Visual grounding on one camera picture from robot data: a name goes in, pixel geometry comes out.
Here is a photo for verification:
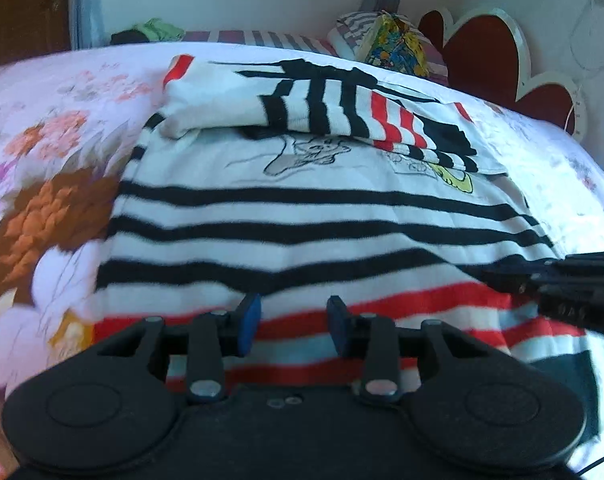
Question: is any striped white knit sweater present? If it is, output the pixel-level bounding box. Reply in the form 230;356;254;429
94;54;604;437

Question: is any green and black clothes pile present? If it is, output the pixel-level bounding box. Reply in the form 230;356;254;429
110;18;186;46

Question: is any red heart-shaped headboard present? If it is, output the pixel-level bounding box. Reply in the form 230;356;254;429
419;6;588;142

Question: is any pink floral bed quilt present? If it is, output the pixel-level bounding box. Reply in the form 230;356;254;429
0;44;604;479

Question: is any colourful cartoon pillow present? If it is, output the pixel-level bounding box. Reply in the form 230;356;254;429
356;12;430;78

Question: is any striped bed sheet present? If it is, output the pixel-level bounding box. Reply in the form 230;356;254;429
183;29;337;56

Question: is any striped pillow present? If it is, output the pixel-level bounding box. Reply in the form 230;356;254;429
327;11;378;61

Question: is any pale blue left curtain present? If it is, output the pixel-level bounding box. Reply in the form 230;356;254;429
68;0;105;50

